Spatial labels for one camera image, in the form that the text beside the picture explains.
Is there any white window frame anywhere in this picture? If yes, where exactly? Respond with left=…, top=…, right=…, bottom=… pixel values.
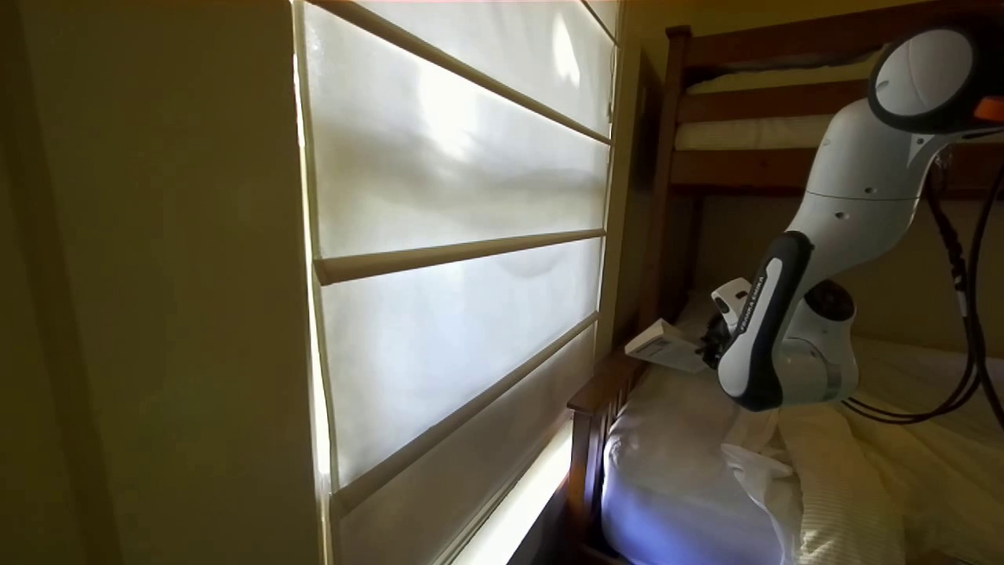
left=282, top=0, right=630, bottom=565

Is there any brown wooden bunk bed frame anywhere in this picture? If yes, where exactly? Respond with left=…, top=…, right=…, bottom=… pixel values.
left=563, top=0, right=1004, bottom=565

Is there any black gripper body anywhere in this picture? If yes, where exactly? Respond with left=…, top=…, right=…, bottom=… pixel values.
left=696, top=275, right=761, bottom=371

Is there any white bunk mattress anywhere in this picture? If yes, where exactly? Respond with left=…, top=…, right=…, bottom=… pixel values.
left=672, top=51, right=877, bottom=158

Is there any white roman window blind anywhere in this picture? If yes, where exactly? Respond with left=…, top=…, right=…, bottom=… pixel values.
left=299, top=0, right=620, bottom=497

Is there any white pillow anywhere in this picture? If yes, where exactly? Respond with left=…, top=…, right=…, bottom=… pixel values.
left=601, top=355, right=801, bottom=565

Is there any cream crumpled blanket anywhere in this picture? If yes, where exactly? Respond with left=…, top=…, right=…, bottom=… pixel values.
left=719, top=339, right=1004, bottom=565

